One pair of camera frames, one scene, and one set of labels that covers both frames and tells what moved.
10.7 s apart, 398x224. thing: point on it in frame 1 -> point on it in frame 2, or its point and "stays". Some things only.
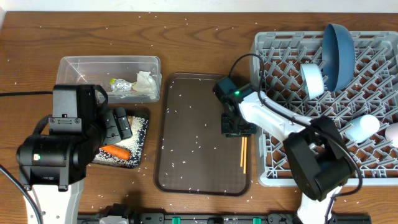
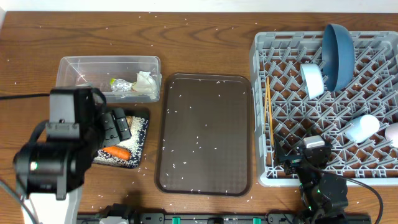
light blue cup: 360,129 stays
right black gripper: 227,129 -> 292,163
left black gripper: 117,128 stays
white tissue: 145,83 stays
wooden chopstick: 245,154 -> 270,111
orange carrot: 118,151 stays
